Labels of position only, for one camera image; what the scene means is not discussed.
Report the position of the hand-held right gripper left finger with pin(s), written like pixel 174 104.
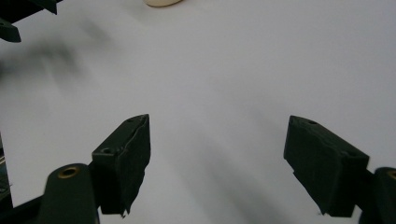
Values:
pixel 124 168

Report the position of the cream ringed pen holder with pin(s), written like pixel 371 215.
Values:
pixel 162 2

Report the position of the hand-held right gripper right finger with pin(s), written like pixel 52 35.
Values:
pixel 323 168

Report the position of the white table cover sheet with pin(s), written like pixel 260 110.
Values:
pixel 218 68

